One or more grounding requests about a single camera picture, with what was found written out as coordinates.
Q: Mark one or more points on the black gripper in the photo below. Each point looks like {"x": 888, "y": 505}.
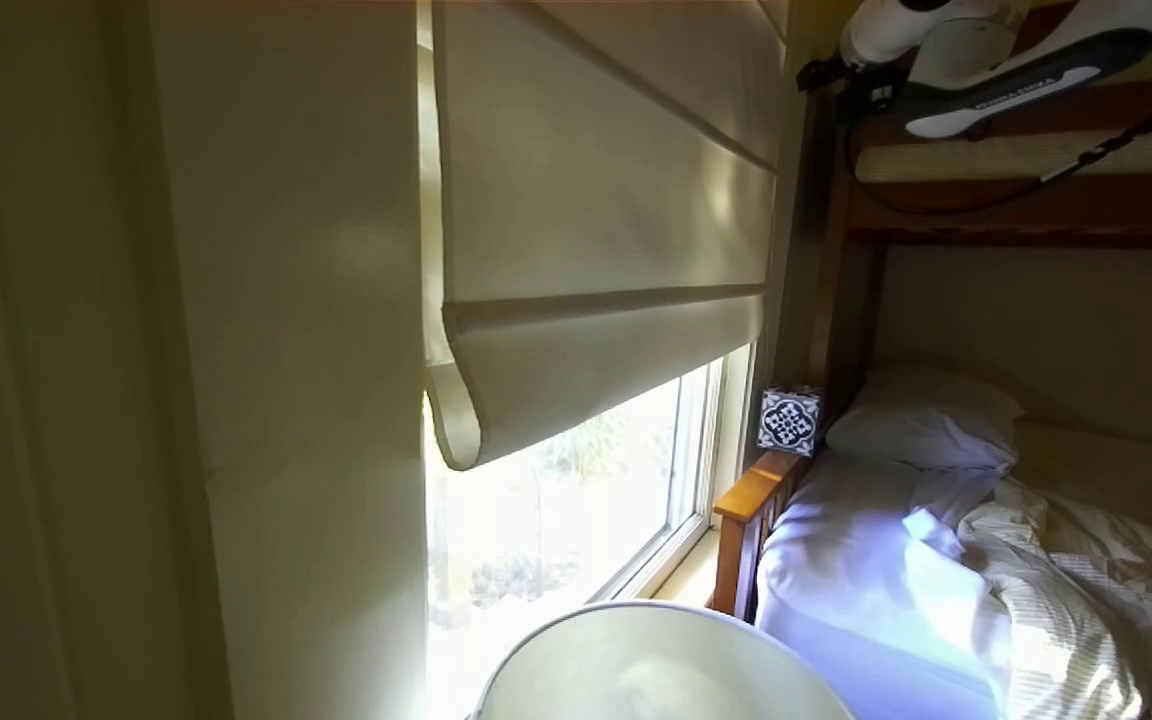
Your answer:
{"x": 833, "y": 73}

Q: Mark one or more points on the cream fabric roman shade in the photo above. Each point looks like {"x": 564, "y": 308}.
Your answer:
{"x": 577, "y": 203}

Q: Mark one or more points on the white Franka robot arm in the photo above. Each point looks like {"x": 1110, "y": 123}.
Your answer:
{"x": 1030, "y": 63}

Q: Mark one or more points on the striped cream mattress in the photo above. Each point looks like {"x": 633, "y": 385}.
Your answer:
{"x": 978, "y": 159}

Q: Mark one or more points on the white pillow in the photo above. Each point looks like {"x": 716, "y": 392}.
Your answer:
{"x": 921, "y": 422}

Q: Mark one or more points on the white crumpled duvet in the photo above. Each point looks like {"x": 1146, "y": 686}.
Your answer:
{"x": 951, "y": 603}

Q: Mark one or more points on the white round basin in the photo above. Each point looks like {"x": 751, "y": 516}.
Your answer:
{"x": 659, "y": 667}

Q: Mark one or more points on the wooden bunk bed frame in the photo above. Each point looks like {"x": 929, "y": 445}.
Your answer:
{"x": 751, "y": 513}

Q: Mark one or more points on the white window frame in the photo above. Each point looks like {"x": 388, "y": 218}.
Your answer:
{"x": 563, "y": 520}

